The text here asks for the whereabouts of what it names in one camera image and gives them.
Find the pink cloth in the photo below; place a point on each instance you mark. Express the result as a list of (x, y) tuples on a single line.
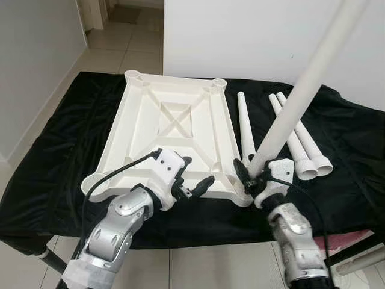
[(349, 239)]

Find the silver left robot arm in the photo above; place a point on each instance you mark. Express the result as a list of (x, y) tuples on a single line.
[(120, 223)]

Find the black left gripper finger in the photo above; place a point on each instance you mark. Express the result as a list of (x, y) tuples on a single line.
[(184, 163), (203, 185)]

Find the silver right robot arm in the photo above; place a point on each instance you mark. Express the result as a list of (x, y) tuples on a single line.
[(295, 241)]

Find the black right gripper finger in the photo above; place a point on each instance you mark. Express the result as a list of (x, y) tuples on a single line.
[(242, 177)]

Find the black metal table leg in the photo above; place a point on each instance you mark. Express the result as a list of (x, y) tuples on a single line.
[(355, 253), (54, 260)]

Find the black shiny table cloth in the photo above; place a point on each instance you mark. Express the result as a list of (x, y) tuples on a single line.
[(349, 198)]

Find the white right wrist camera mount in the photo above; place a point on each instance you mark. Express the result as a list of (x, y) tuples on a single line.
[(280, 171)]

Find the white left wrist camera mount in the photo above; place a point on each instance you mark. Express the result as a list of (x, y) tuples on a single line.
[(162, 171)]

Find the white plastic table leg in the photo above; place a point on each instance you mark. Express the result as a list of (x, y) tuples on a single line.
[(307, 84), (316, 147), (304, 159), (245, 120)]

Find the white plastic children table top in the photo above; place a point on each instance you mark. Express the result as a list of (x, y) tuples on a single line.
[(174, 120)]

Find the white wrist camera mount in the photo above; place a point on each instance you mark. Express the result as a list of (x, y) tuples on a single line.
[(280, 171), (162, 171)]

